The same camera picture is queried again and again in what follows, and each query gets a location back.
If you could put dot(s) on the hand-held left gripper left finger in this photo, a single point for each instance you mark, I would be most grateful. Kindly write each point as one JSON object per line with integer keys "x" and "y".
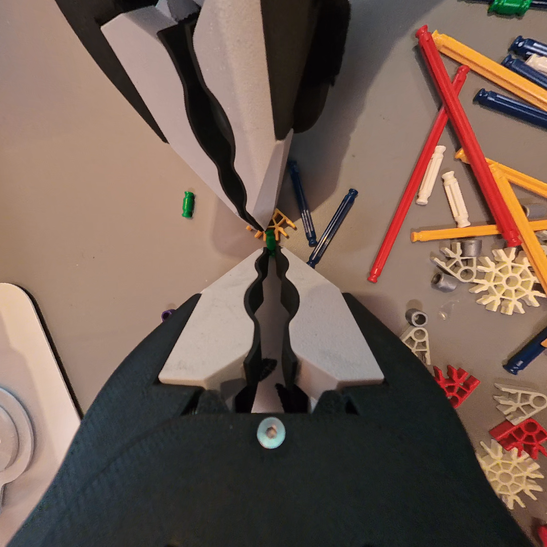
{"x": 201, "y": 342}

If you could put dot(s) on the yellow half-circle connector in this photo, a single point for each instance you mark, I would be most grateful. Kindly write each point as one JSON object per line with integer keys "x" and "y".
{"x": 285, "y": 223}

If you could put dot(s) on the dark blue rod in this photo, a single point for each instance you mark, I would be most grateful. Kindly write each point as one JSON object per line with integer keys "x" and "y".
{"x": 302, "y": 203}
{"x": 331, "y": 228}

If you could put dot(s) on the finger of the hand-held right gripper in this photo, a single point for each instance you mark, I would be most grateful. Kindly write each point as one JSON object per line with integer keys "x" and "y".
{"x": 149, "y": 85}
{"x": 239, "y": 64}

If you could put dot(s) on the small clear plastic bit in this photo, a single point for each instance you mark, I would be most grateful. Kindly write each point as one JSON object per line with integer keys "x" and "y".
{"x": 445, "y": 314}

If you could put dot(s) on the assembled multicolour toy model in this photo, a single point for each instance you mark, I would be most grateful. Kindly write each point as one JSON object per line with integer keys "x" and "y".
{"x": 166, "y": 315}

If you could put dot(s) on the short green rod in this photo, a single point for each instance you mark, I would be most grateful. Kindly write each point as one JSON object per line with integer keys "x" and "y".
{"x": 270, "y": 241}
{"x": 187, "y": 205}

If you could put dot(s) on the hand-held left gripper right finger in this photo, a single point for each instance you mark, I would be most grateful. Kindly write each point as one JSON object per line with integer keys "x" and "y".
{"x": 337, "y": 342}

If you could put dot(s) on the pile of colourful toy pieces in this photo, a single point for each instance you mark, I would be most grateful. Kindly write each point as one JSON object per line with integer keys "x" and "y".
{"x": 508, "y": 280}

